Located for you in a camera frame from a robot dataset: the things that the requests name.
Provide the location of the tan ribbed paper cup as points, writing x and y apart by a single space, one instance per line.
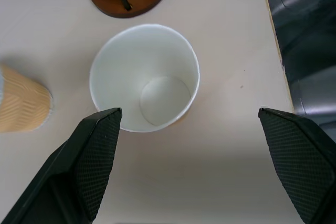
21 103
147 77

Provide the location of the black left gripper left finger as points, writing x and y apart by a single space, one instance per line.
78 166

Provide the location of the silver robot body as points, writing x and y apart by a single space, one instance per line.
304 24

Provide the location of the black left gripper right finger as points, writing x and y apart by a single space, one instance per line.
296 153

